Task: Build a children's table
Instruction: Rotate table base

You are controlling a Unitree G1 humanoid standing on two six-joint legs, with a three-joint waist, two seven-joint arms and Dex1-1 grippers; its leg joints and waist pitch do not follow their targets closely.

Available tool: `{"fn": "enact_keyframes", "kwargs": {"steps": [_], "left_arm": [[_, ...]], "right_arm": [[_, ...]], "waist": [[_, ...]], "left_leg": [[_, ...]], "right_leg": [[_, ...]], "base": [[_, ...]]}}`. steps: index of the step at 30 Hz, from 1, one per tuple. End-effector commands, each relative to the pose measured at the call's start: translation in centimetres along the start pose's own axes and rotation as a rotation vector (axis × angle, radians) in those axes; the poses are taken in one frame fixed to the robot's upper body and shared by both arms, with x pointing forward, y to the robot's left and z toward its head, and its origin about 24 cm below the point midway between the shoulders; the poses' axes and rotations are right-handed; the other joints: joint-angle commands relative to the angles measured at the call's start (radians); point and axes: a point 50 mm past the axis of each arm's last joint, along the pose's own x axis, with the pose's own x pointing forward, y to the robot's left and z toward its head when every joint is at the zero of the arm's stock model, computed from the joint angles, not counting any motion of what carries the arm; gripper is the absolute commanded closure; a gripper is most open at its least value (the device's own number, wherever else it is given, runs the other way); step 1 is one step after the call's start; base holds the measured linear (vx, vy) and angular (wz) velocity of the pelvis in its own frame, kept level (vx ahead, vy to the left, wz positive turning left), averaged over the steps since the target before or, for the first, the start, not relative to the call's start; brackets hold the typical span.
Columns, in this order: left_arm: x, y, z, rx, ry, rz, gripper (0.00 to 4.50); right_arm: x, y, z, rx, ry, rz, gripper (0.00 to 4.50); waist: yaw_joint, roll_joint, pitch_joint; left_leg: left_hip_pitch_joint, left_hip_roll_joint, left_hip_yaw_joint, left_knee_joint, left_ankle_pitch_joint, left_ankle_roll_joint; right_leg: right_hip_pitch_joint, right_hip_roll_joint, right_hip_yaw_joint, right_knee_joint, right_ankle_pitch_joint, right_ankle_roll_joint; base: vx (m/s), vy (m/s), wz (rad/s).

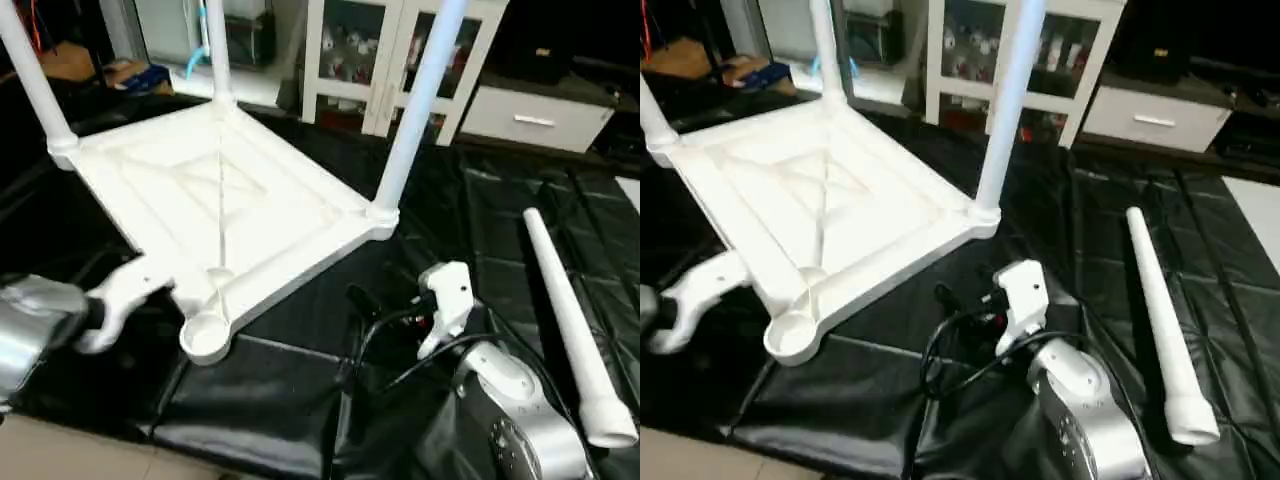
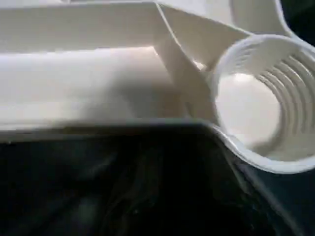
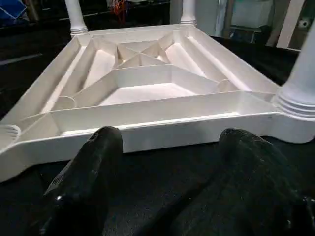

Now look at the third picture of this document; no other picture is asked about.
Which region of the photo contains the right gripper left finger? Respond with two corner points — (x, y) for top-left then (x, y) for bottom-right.
(27, 125), (124, 236)

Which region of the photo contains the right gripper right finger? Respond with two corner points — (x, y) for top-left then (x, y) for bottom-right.
(167, 128), (315, 236)

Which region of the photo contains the white plastic table top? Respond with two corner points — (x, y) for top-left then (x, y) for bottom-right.
(0, 25), (315, 183)

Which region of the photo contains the white glass door cabinet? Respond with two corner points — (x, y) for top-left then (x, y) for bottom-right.
(268, 0), (315, 50)

